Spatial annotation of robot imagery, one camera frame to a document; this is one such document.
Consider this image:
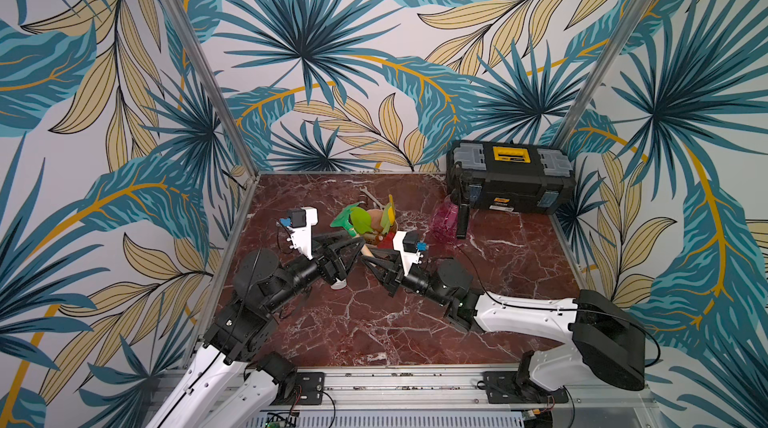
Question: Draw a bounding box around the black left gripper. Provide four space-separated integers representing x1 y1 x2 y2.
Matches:
263 229 366 313

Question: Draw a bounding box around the terracotta plastic flower pot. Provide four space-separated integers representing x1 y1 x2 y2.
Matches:
363 209 398 248

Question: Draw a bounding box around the green toy rake wooden handle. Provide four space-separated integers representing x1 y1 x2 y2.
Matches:
330 203 366 239

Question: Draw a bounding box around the white trigger spray bottle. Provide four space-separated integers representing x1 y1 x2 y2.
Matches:
330 273 347 291

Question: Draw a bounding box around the green toy trowel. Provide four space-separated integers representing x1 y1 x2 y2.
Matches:
349 206 374 235

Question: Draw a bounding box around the yellow toy shovel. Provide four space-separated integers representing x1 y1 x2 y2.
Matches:
386 196 396 224

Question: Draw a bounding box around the pink pressure spray bottle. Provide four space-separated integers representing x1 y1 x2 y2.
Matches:
430 196 470 244

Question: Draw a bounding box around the red toy shovel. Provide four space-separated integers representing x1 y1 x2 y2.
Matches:
377 233 395 250

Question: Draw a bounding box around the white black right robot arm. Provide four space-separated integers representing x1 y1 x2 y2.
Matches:
361 250 646 397

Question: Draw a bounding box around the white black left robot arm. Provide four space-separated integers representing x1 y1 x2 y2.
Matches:
148 231 365 427

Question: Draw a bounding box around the silver open-end wrench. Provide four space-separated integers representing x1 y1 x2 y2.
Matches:
359 187 385 210

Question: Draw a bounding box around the black deli toolbox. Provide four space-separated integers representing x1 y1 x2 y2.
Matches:
446 141 576 215

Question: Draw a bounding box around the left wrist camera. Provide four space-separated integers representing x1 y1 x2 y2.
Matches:
279 207 318 260

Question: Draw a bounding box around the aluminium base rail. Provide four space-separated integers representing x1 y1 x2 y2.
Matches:
143 364 637 428

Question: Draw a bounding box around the aluminium corner post right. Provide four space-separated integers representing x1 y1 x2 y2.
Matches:
550 0 653 150

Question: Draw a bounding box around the aluminium corner post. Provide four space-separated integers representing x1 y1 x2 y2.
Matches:
550 0 653 150
131 0 260 177

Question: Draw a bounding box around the aluminium corner post left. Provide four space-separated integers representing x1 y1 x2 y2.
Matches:
131 0 260 177

